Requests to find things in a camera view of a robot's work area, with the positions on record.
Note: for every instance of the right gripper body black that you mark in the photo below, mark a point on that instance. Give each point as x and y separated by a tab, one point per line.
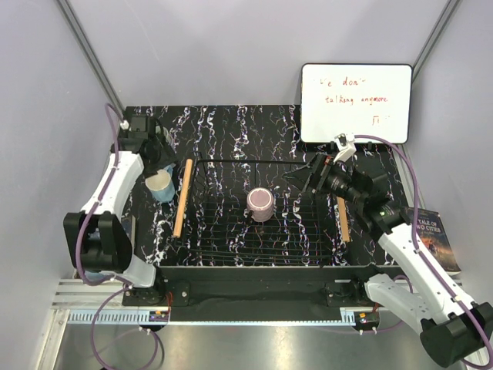
333	180

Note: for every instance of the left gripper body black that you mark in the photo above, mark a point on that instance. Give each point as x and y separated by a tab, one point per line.
163	155

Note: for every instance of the light blue ceramic mug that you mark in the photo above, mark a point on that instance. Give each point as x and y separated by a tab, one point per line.
161	185

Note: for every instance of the green plastic cup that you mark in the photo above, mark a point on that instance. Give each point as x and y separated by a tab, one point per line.
166	135

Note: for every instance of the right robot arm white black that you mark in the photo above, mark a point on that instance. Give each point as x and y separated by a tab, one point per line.
451	325

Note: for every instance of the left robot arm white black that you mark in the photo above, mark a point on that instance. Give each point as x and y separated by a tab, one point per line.
99	247

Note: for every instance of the mauve ceramic mug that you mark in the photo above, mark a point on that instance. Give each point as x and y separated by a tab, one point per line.
260	202

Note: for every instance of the black marble pattern mat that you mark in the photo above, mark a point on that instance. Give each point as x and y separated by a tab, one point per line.
268	133

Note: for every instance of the Nineteen Eighty-Four book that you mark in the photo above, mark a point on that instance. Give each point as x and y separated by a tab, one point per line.
129	226

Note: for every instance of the Tale of Two Cities book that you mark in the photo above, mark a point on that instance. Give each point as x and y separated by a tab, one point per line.
432	233

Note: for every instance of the right wooden rack handle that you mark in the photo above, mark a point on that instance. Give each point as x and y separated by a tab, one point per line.
344	225

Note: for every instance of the wooden rack handle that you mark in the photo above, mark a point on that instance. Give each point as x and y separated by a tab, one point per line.
183	197
344	225

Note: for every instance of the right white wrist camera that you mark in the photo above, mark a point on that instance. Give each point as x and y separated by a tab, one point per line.
346	147

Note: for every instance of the left wooden rack handle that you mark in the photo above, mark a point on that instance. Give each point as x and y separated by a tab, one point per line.
183	197

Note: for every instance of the white whiteboard black frame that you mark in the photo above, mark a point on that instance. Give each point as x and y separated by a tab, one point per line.
364	100

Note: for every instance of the black wire dish rack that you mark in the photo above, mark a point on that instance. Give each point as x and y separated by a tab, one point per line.
219	231

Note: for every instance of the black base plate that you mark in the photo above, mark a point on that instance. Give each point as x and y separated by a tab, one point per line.
266	295

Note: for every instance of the white cable duct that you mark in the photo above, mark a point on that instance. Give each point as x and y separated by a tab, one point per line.
125	317

